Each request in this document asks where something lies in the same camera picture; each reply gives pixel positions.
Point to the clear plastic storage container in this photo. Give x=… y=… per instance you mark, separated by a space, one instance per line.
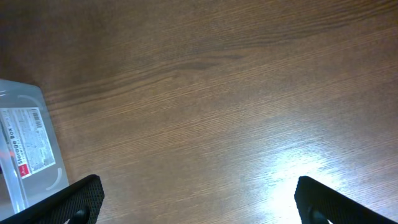
x=32 y=167

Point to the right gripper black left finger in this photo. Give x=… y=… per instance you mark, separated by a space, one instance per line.
x=78 y=203

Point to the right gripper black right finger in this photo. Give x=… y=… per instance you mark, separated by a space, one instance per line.
x=317 y=203

